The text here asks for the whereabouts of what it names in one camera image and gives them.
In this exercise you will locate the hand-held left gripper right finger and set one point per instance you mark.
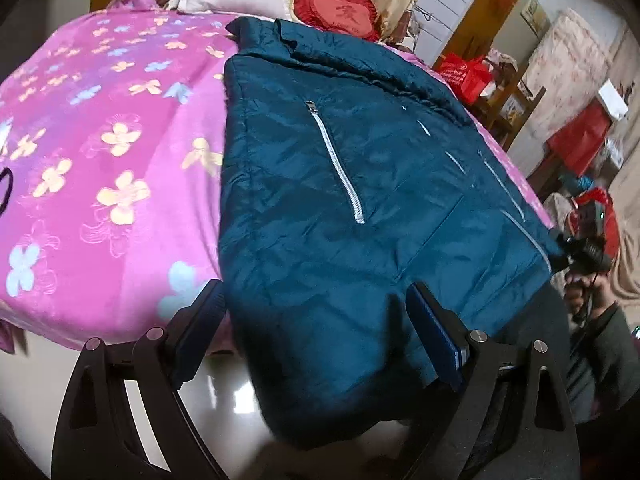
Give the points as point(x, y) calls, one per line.
point(435, 336)

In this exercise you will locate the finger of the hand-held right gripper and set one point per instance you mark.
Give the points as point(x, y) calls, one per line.
point(562, 252)

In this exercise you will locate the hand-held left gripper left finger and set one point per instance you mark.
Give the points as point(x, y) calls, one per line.
point(200, 331)

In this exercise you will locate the teal puffer jacket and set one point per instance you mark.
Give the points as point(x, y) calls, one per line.
point(350, 260)

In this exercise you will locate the person's right forearm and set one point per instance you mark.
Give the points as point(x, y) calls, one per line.
point(610, 360)

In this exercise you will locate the person's right hand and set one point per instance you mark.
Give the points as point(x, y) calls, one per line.
point(575, 297)

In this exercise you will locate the beige cloth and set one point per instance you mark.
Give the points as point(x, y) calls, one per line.
point(627, 200)

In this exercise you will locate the red cloth bag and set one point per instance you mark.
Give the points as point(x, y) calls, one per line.
point(580, 140)

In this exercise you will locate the wooden chair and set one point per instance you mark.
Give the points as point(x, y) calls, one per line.
point(525, 102)

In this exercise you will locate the white box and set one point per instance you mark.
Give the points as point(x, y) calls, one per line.
point(612, 100)

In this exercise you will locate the pale floral mattress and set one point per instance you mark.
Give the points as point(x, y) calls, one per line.
point(565, 55)

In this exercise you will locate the red printed shopping bag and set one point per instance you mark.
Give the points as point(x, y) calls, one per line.
point(465, 77)

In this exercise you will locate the pink floral blanket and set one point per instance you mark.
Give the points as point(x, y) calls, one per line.
point(100, 110)

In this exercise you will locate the wooden headboard with white panels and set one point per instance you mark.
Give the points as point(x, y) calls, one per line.
point(500, 5)

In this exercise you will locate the red heart-shaped pillow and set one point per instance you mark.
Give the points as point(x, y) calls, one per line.
point(335, 10)

